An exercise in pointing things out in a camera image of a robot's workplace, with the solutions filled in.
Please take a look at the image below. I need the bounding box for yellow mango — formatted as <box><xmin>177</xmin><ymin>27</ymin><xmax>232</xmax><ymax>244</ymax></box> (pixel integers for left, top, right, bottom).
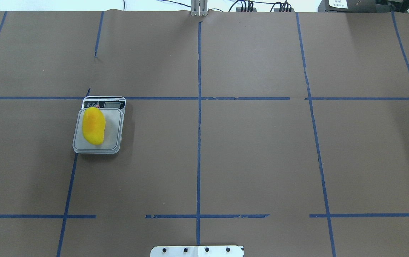
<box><xmin>82</xmin><ymin>107</ymin><xmax>106</xmax><ymax>145</ymax></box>

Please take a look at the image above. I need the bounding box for silver electronic kitchen scale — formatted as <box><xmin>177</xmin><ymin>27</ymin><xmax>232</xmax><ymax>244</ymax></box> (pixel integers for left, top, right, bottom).
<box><xmin>72</xmin><ymin>96</ymin><xmax>126</xmax><ymax>154</ymax></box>

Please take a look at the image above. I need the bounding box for white mounting plate with bolts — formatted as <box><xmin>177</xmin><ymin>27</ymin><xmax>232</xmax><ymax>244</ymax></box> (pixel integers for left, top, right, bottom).
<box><xmin>150</xmin><ymin>245</ymin><xmax>245</xmax><ymax>257</ymax></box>

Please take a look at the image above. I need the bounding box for orange black usb hub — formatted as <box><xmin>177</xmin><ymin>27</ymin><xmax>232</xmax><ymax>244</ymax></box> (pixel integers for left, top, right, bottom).
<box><xmin>235</xmin><ymin>1</ymin><xmax>256</xmax><ymax>12</ymax></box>
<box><xmin>270</xmin><ymin>0</ymin><xmax>294</xmax><ymax>12</ymax></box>

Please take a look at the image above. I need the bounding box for black desktop computer box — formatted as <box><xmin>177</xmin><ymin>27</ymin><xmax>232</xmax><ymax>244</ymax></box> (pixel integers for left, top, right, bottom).
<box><xmin>317</xmin><ymin>0</ymin><xmax>391</xmax><ymax>13</ymax></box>

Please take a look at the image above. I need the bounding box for aluminium frame post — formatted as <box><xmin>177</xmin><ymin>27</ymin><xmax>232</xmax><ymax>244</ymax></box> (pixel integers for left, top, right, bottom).
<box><xmin>191</xmin><ymin>0</ymin><xmax>209</xmax><ymax>16</ymax></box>

